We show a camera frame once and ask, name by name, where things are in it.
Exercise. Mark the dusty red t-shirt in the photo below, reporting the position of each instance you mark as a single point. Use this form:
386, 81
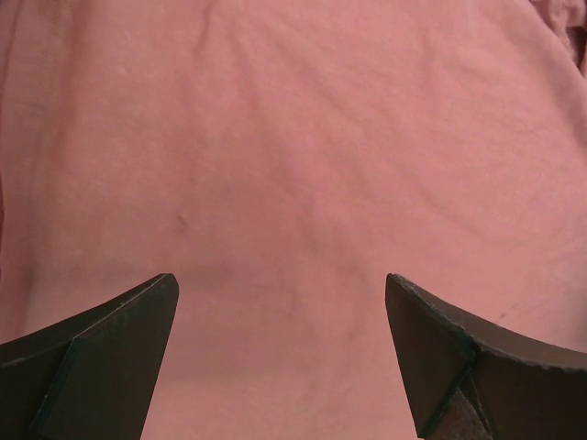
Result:
281, 158

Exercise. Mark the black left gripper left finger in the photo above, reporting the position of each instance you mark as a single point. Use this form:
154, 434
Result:
92, 375

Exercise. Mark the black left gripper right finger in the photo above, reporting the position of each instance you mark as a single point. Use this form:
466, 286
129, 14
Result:
467, 378

